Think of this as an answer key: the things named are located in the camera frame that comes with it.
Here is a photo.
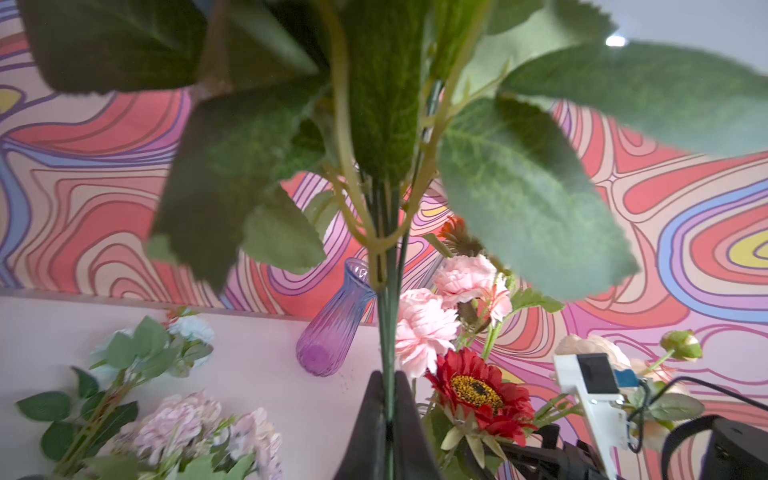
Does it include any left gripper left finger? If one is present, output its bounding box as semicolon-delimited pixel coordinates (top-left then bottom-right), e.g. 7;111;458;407
334;371;386;480

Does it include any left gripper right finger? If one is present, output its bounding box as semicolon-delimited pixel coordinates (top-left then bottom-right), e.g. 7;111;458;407
392;371;441;480

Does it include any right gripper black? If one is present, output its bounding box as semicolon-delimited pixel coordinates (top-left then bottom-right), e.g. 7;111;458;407
501;424;606;480

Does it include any red gerbera flower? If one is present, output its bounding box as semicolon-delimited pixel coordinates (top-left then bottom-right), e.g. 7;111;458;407
425;349;535;471

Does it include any cream white flower spray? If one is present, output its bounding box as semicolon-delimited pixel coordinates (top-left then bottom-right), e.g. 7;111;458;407
535;330;703;453

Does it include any purple glass vase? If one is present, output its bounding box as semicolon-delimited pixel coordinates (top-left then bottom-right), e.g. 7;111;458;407
296;258;375;377

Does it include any pink peony flower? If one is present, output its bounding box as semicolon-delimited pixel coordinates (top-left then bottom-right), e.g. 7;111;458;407
395;254;513;380

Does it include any lilac pink hydrangea stem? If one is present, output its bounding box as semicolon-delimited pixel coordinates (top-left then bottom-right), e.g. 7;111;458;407
76;392;284;479

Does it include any pale blue rose stem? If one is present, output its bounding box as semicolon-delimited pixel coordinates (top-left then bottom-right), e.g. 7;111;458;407
15;307;215;479

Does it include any orange gerbera flower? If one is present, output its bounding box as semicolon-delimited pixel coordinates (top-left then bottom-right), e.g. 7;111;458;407
424;216;484;258

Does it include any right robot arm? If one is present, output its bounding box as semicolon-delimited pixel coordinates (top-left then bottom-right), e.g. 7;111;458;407
502;415;767;479

